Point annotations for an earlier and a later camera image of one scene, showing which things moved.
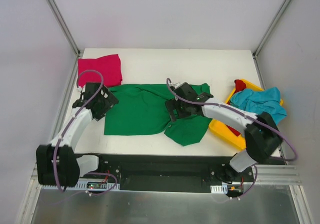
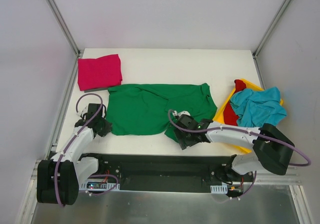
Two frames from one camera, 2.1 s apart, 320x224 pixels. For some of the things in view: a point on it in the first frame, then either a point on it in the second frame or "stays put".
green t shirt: [141, 109] stays put
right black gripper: [171, 109] to [182, 139]
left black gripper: [105, 105] to [105, 128]
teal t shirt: [258, 100] stays put
